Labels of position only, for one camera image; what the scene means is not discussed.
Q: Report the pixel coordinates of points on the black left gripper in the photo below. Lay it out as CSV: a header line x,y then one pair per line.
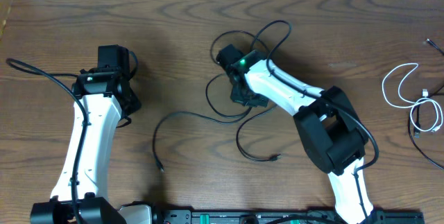
x,y
135,105

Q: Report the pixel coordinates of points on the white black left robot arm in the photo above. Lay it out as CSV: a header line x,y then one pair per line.
x,y
102,97

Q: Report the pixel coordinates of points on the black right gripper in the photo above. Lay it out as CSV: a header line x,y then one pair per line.
x,y
236,96

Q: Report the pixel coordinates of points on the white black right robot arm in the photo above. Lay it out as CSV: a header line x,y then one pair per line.
x,y
327,124

